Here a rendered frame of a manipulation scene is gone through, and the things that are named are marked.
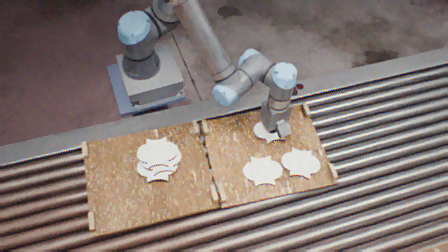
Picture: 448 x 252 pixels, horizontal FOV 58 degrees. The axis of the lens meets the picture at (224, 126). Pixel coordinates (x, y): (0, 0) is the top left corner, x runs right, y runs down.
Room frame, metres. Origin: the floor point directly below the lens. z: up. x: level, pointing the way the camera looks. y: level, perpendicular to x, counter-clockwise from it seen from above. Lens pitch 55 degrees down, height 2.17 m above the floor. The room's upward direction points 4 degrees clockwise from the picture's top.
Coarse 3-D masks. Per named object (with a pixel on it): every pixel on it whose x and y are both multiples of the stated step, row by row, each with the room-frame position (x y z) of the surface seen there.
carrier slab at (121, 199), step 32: (160, 128) 0.82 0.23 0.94; (192, 128) 0.83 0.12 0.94; (96, 160) 0.67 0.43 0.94; (128, 160) 0.68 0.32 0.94; (192, 160) 0.69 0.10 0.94; (96, 192) 0.55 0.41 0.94; (128, 192) 0.56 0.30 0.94; (160, 192) 0.57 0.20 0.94; (192, 192) 0.57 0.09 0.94; (96, 224) 0.44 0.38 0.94; (128, 224) 0.45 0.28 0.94
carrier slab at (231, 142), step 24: (216, 120) 0.87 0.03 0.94; (240, 120) 0.88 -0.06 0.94; (216, 144) 0.77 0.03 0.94; (240, 144) 0.77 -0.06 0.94; (264, 144) 0.78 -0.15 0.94; (288, 144) 0.79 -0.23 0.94; (312, 144) 0.79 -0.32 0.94; (216, 168) 0.67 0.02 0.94; (240, 168) 0.68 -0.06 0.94; (240, 192) 0.59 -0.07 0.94; (264, 192) 0.59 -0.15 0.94; (288, 192) 0.60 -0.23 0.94
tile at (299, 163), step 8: (288, 152) 0.75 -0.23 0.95; (296, 152) 0.75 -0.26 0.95; (304, 152) 0.75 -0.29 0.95; (288, 160) 0.71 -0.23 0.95; (296, 160) 0.72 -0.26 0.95; (304, 160) 0.72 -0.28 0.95; (312, 160) 0.72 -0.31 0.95; (288, 168) 0.68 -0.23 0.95; (296, 168) 0.68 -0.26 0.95; (304, 168) 0.69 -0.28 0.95; (312, 168) 0.69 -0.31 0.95; (304, 176) 0.66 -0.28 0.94
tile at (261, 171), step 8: (256, 160) 0.70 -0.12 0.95; (264, 160) 0.71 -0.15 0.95; (248, 168) 0.67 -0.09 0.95; (256, 168) 0.67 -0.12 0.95; (264, 168) 0.68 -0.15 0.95; (272, 168) 0.68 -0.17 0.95; (280, 168) 0.68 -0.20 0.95; (248, 176) 0.64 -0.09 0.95; (256, 176) 0.64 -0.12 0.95; (264, 176) 0.64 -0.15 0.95; (272, 176) 0.65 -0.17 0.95; (280, 176) 0.65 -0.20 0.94; (256, 184) 0.61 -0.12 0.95; (264, 184) 0.62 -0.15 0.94; (272, 184) 0.62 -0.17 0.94
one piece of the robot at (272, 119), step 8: (264, 104) 0.84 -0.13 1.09; (264, 112) 0.83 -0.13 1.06; (272, 112) 0.80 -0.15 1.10; (280, 112) 0.81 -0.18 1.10; (288, 112) 0.83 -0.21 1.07; (264, 120) 0.82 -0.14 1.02; (272, 120) 0.80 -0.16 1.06; (280, 120) 0.82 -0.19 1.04; (288, 120) 0.83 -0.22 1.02; (272, 128) 0.80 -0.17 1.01; (280, 128) 0.79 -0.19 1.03; (288, 128) 0.79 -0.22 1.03; (280, 136) 0.77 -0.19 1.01
